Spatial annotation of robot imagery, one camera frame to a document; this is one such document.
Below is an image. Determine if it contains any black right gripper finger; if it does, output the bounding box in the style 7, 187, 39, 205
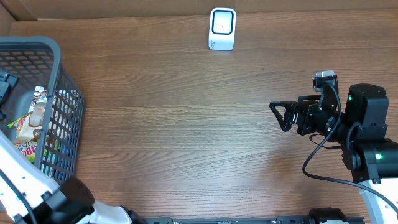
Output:
269, 101, 298, 110
271, 107, 297, 132

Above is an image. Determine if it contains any beige mushroom snack bag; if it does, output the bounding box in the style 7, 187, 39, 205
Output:
12, 86, 47, 144

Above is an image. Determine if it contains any green Haribo candy bag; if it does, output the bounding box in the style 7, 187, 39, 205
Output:
7, 112, 44, 163

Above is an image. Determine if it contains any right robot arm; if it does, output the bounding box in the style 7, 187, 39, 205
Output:
269, 83, 397, 223

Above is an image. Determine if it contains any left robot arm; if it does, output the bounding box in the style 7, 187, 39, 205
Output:
1, 67, 141, 223

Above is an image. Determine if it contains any white barcode scanner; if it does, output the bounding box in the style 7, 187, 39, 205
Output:
208, 7, 236, 51

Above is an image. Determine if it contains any grey plastic shopping basket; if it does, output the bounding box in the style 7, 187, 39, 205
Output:
1, 36, 86, 184

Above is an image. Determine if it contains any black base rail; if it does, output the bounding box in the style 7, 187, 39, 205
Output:
144, 207, 365, 224

